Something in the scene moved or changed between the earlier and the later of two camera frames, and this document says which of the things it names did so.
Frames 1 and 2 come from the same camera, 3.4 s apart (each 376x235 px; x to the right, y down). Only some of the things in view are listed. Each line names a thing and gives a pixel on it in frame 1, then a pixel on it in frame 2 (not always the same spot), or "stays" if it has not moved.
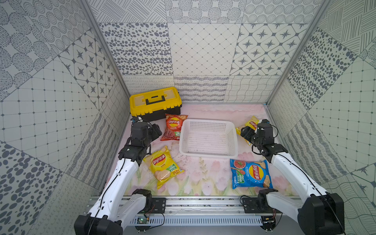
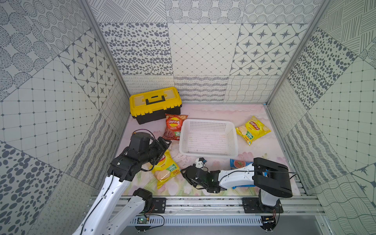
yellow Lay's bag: x=163 y=166 stays
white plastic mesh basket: x=208 y=138 stays
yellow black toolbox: x=153 y=105 stays
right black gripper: x=248 y=131 to x=184 y=174
